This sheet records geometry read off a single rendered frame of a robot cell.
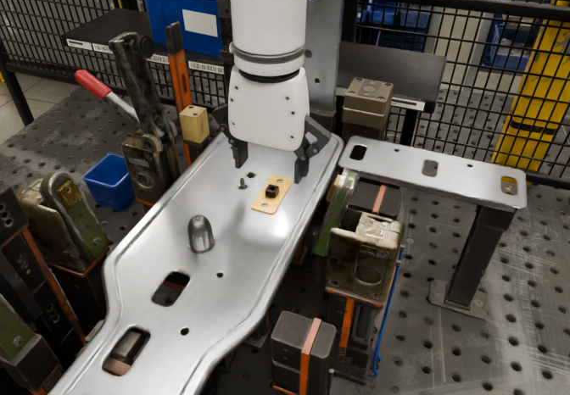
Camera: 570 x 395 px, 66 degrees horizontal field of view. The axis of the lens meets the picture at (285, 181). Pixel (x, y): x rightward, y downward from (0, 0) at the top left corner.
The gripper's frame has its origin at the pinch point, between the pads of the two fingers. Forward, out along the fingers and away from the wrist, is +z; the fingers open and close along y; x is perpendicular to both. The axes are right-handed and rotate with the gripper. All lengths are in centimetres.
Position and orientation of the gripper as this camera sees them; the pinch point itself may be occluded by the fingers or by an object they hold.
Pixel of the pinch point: (270, 165)
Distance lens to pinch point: 63.3
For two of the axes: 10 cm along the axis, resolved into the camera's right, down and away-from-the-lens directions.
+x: 3.6, -5.9, 7.2
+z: -0.1, 7.7, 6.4
